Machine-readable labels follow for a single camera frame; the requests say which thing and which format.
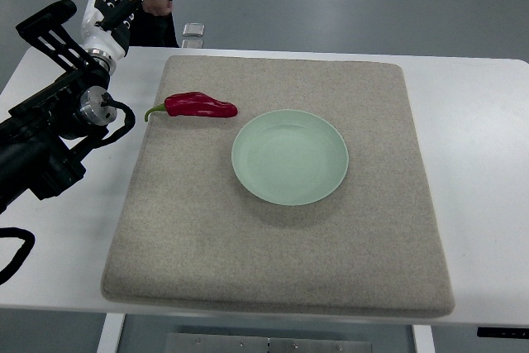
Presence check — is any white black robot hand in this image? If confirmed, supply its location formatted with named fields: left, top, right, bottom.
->
left=81, top=0, right=145, bottom=61

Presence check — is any white table leg left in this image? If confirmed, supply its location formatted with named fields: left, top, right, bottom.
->
left=96, top=313, right=126, bottom=353

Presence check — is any red pepper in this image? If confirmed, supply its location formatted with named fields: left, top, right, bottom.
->
left=144, top=92, right=238, bottom=122

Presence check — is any black cable loop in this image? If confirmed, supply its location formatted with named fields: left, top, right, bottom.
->
left=0, top=227, right=36, bottom=286

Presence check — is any beige felt mat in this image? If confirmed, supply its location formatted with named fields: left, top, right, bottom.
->
left=102, top=55, right=455, bottom=317

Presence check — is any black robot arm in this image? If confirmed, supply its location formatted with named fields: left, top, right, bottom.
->
left=1, top=0, right=136, bottom=209

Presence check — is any grey metal base plate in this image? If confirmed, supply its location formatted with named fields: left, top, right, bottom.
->
left=164, top=333, right=373, bottom=353

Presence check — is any metal floor plate near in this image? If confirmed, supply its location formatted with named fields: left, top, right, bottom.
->
left=181, top=39, right=203, bottom=49

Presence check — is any white table leg right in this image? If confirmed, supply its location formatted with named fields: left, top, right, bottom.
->
left=412, top=325, right=436, bottom=353

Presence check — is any light green plate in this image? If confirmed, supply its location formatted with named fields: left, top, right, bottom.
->
left=231, top=109, right=349, bottom=206

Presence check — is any black table control panel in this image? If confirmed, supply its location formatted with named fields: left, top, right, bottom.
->
left=476, top=327, right=529, bottom=339

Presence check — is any white table leg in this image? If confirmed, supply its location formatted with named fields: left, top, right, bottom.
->
left=96, top=313, right=126, bottom=353
left=412, top=325, right=436, bottom=353

